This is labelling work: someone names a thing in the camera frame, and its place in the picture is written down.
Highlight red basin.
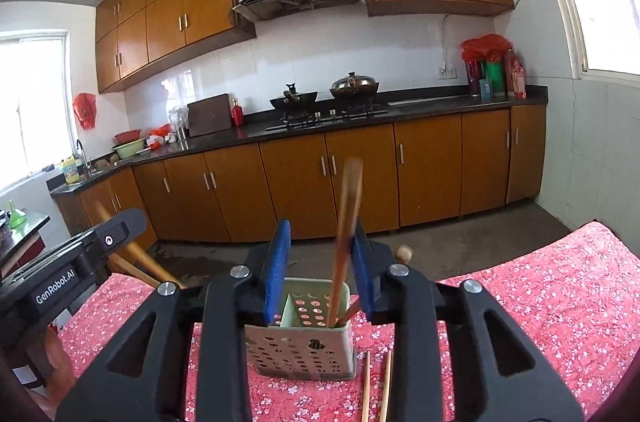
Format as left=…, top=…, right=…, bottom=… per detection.
left=114, top=129, right=141, bottom=145

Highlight small red bottle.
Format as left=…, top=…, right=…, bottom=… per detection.
left=231, top=98, right=244, bottom=127

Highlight lower wooden cabinets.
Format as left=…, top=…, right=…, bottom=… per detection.
left=52, top=100, right=547, bottom=248

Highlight dark wooden cutting board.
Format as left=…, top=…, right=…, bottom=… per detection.
left=188, top=93, right=232, bottom=137

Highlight wall power socket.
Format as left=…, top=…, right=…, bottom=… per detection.
left=439, top=68, right=457, bottom=80

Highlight gas stove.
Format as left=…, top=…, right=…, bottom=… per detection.
left=266, top=103, right=390, bottom=132

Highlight red plastic bag on bottles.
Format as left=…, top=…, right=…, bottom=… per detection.
left=460, top=34, right=512, bottom=62

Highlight black lidded pot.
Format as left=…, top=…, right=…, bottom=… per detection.
left=330, top=71, right=380, bottom=102

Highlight perforated utensil holder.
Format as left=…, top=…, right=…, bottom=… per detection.
left=245, top=277, right=357, bottom=381

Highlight red oil bottle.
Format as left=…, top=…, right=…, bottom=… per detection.
left=503, top=49, right=526, bottom=100

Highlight yellow dish soap bottle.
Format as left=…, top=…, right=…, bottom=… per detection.
left=62, top=156, right=80, bottom=185

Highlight green canister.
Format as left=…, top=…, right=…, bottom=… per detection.
left=486, top=52, right=506, bottom=97

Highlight black wok left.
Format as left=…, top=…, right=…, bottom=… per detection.
left=270, top=83, right=318, bottom=116

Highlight black countertop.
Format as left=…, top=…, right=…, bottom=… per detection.
left=46, top=84, right=549, bottom=197

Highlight green basin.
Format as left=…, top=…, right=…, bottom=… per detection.
left=114, top=138, right=146, bottom=160

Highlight green funnel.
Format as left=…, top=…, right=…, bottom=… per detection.
left=9, top=200, right=27, bottom=231

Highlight red floral tablecloth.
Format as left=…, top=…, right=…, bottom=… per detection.
left=58, top=222, right=639, bottom=421

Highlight person's left hand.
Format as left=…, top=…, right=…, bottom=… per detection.
left=36, top=327, right=77, bottom=420

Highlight red hanging plastic bag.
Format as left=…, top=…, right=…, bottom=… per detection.
left=73, top=92, right=96, bottom=131

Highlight left window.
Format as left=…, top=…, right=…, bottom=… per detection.
left=1, top=34, right=73, bottom=189

